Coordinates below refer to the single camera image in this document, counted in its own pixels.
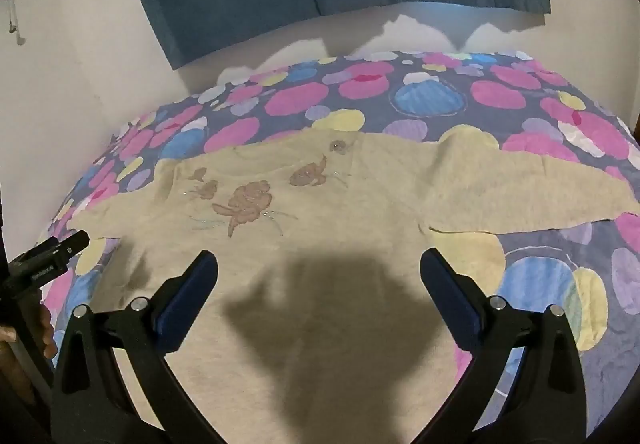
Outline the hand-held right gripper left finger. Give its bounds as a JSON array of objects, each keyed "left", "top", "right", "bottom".
[{"left": 50, "top": 250, "right": 220, "bottom": 444}]

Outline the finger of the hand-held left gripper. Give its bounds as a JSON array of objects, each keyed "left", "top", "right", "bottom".
[{"left": 47, "top": 231, "right": 91, "bottom": 259}]

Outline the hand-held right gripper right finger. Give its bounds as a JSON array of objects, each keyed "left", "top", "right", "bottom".
[{"left": 419, "top": 248, "right": 588, "bottom": 444}]

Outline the person's left hand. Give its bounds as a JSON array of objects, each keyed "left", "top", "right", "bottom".
[{"left": 39, "top": 305, "right": 59, "bottom": 360}]

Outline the beige sweater with flower embroidery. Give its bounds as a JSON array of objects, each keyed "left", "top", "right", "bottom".
[{"left": 67, "top": 129, "right": 640, "bottom": 444}]

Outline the colourful dotted bed sheet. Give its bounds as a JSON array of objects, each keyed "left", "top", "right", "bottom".
[{"left": 37, "top": 50, "right": 640, "bottom": 435}]

